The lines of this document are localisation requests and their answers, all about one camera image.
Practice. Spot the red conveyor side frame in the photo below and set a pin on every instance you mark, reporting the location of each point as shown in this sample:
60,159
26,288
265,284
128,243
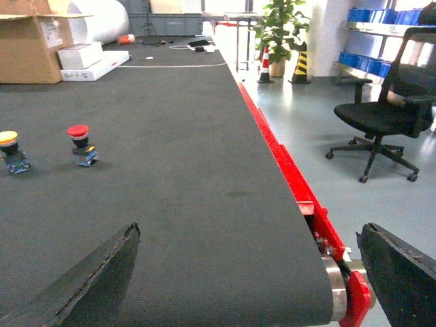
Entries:
351,293

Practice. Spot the yellow mushroom push button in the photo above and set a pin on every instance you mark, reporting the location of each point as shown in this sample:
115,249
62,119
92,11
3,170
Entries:
14,158

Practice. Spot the small white carton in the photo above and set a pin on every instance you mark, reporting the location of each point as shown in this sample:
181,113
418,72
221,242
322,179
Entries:
81,56

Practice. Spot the large cardboard box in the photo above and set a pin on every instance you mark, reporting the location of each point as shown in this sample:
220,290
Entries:
32,33

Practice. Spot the black office chair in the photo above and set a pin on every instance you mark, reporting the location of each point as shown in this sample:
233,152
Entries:
405,102

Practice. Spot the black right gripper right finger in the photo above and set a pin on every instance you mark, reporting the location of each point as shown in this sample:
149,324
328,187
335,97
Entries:
402,276

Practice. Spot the red mushroom push button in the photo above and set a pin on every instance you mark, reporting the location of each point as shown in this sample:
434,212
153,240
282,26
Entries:
84,153

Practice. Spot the white flat carton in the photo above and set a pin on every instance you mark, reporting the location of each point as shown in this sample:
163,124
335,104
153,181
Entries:
111,60

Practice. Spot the potted green plant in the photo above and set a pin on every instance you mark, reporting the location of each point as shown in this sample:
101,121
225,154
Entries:
283,30

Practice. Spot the red white traffic cone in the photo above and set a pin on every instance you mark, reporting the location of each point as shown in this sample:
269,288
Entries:
264,77

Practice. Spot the yellow black striped cone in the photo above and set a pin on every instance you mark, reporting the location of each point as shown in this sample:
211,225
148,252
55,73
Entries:
300,75

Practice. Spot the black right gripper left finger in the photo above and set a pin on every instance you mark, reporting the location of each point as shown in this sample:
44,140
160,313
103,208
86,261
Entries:
89,294

